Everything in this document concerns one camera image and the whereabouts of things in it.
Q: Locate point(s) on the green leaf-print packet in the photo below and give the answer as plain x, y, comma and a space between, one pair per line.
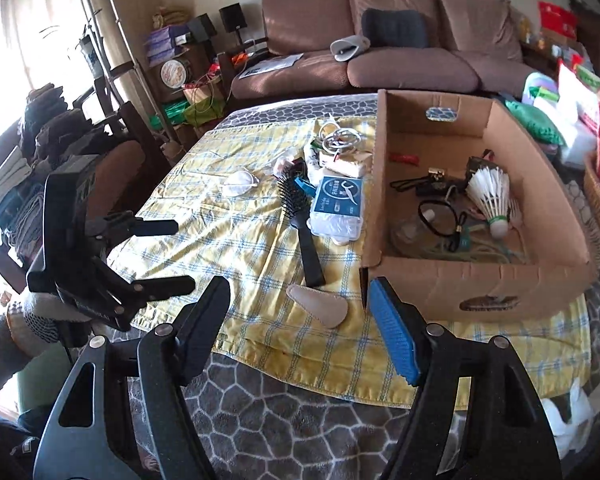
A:
537, 122

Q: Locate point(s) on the dark blue cushion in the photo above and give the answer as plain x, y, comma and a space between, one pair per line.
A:
392, 27

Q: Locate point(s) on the large cardboard box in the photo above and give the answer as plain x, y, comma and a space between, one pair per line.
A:
480, 285

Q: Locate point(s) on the white neck massager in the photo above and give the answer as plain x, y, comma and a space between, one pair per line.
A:
350, 47

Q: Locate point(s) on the yellow checked cloth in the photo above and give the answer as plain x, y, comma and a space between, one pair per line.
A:
220, 240

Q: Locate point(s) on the white face mask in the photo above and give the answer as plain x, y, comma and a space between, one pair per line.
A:
237, 182

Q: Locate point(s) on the green bag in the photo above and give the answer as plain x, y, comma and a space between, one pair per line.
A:
202, 105

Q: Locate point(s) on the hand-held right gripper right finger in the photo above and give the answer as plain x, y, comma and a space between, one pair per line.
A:
395, 330

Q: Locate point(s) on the person's left hand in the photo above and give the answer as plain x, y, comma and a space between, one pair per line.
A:
35, 322

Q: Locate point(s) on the round biscuit tin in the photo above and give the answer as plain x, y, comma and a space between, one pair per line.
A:
175, 72

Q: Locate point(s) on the grey metal stand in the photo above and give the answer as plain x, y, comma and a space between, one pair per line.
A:
112, 25

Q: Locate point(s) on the white crumpled plastic bag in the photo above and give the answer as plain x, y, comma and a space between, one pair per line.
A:
570, 415

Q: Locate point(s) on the beige leather case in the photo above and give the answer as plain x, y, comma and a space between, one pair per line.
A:
320, 305

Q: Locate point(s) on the white plastic container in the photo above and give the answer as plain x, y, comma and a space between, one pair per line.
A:
540, 90

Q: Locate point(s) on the red white printed bag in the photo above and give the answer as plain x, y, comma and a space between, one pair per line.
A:
587, 95

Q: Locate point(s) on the printed papers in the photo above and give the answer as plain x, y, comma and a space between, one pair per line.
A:
270, 65

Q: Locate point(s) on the brown sofa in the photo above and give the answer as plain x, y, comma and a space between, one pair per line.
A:
405, 65

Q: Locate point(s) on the small red packet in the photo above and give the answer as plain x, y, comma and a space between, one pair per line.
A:
405, 158

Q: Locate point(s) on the dark wooden side table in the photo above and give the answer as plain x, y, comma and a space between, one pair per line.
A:
215, 67

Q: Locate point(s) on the white tissue pack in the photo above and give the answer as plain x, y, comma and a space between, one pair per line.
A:
577, 145

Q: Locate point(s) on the crumpled white plastic wrapper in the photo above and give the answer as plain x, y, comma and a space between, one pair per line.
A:
285, 165

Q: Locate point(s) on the clear plastic box blue label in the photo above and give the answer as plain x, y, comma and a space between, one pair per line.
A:
337, 200

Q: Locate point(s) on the purple boxes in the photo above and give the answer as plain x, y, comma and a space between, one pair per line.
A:
162, 45

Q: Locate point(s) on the black speaker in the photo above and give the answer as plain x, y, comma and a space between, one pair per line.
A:
202, 26
232, 17

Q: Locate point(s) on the pile of folded clothes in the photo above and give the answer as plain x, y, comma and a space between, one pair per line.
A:
25, 170

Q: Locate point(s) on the black hair brush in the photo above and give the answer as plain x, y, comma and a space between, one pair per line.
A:
310, 250

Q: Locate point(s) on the small beige box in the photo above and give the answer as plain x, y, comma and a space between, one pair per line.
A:
350, 165

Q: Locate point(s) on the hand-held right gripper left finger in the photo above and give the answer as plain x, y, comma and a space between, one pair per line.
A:
205, 310

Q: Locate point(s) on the white feather shuttlecock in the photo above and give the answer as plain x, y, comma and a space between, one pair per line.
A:
490, 190

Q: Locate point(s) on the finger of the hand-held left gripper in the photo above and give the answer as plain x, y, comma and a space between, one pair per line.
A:
165, 287
152, 227

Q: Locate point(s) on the dark wooden chair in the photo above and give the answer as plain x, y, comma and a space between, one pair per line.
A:
130, 160

